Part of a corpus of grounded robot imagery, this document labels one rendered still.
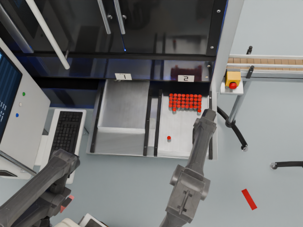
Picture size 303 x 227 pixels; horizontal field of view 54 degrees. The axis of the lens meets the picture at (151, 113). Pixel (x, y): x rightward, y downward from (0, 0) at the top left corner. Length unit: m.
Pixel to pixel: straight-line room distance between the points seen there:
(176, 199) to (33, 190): 0.43
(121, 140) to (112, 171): 0.91
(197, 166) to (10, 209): 0.54
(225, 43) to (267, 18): 2.04
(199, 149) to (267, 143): 1.67
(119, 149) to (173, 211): 0.83
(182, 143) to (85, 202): 1.17
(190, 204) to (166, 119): 0.87
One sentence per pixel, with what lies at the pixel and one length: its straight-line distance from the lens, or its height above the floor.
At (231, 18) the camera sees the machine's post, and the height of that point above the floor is 1.47.
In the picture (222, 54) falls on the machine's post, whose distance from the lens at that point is 1.44.
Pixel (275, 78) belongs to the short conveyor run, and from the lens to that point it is 1.86.
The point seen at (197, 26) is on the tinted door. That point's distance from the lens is 1.30.
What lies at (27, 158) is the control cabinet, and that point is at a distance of 1.72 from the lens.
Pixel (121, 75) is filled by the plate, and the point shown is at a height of 1.03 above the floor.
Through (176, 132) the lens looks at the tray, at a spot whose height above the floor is 0.88.
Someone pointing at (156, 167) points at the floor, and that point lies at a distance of 2.46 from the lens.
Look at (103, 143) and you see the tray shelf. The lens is 1.63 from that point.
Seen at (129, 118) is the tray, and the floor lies 0.88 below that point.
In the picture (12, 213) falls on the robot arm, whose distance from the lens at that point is 0.93.
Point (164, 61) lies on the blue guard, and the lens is 1.49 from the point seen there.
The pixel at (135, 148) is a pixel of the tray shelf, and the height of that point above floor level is 0.88.
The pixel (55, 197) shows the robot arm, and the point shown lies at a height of 1.27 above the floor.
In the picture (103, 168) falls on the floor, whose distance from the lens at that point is 2.52.
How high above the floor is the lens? 2.37
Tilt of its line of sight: 64 degrees down
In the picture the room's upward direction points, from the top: 9 degrees counter-clockwise
